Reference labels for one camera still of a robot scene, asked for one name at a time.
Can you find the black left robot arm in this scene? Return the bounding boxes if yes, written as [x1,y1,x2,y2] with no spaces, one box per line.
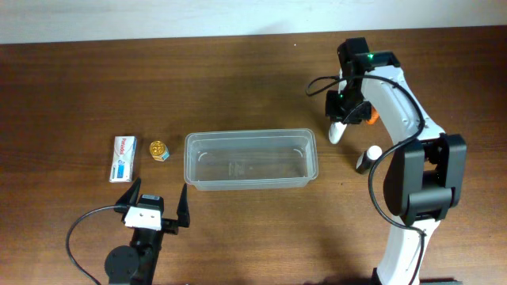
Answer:
[105,178,190,285]

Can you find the clear plastic container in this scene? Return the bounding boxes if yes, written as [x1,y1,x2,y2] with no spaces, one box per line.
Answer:
[184,128,318,191]

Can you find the gold lid balm jar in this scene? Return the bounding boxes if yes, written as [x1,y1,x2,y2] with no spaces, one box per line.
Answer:
[149,140,170,162]

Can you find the orange Redoxon tablet tube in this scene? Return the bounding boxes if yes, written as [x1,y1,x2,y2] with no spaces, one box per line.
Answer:
[366,107,379,125]

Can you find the dark bottle white cap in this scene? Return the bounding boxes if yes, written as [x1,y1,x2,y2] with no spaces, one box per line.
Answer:
[356,145,383,174]

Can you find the black left camera cable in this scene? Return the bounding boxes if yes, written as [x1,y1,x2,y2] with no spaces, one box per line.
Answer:
[65,204,127,285]

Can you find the white blue Panadol box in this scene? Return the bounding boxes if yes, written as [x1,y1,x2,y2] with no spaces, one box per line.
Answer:
[109,136,137,183]

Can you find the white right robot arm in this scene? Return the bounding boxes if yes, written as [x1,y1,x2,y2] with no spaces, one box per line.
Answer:
[326,37,467,284]

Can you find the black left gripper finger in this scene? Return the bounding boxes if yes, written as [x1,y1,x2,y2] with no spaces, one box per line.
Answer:
[177,184,190,228]
[114,177,141,214]

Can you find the black right camera cable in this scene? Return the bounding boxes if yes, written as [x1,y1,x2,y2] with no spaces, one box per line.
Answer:
[305,74,427,285]

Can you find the white calamine lotion bottle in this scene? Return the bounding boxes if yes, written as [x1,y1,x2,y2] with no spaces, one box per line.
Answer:
[328,122,347,144]

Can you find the black camera cable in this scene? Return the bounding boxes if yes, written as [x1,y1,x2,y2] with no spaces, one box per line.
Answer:
[305,74,427,285]
[65,204,127,285]

